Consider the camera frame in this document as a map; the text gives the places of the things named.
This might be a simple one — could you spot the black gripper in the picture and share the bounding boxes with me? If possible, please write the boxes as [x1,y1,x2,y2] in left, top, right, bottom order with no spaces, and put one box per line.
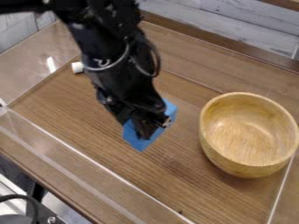
[91,71,171,140]

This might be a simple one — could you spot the blue rectangular block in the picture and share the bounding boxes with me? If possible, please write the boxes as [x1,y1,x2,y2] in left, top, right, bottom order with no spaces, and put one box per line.
[123,98,177,151]

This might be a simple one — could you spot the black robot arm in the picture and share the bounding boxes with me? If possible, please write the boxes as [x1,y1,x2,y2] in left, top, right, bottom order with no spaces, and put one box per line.
[0,0,171,140]

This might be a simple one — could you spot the brown wooden bowl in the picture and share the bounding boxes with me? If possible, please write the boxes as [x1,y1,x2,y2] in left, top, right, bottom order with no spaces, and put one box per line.
[199,92,299,179]

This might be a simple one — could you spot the green and white marker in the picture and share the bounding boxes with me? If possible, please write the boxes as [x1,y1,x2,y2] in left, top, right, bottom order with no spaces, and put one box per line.
[71,62,84,74]

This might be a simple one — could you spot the black table leg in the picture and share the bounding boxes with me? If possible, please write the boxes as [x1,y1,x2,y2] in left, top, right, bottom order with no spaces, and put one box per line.
[32,183,47,203]

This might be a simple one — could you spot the clear acrylic tray wall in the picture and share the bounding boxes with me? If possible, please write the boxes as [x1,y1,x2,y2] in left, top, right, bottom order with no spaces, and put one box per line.
[0,15,299,224]

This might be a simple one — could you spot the black cable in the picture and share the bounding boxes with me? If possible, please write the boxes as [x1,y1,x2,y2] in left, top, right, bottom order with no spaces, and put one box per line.
[0,193,43,224]

